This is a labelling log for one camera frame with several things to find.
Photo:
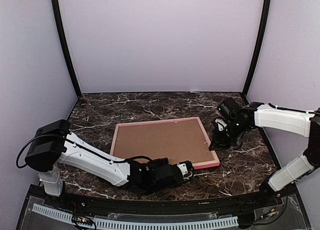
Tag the black right corner post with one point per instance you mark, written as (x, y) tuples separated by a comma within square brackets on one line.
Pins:
[(258, 46)]

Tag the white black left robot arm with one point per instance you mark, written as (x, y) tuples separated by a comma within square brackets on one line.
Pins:
[(55, 143)]

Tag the grey slotted cable duct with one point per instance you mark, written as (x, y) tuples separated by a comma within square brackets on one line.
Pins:
[(136, 222)]

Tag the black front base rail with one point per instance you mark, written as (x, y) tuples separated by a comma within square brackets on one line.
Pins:
[(94, 195)]

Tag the black corner post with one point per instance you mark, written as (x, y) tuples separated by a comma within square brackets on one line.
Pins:
[(258, 46), (64, 46)]

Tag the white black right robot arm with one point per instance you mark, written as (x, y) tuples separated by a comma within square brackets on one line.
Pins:
[(235, 120)]

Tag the light wooden picture frame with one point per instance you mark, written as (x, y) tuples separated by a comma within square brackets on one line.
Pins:
[(205, 162)]

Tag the small circuit board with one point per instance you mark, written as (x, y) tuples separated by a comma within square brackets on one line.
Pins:
[(76, 219)]

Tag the brown cardboard backing board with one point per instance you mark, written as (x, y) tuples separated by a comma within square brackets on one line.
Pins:
[(162, 142)]

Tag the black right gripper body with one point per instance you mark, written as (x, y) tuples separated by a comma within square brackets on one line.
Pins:
[(230, 134)]

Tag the black left corner post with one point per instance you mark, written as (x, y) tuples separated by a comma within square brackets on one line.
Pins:
[(64, 46)]

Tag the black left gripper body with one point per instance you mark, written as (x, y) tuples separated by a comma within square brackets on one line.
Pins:
[(152, 163)]

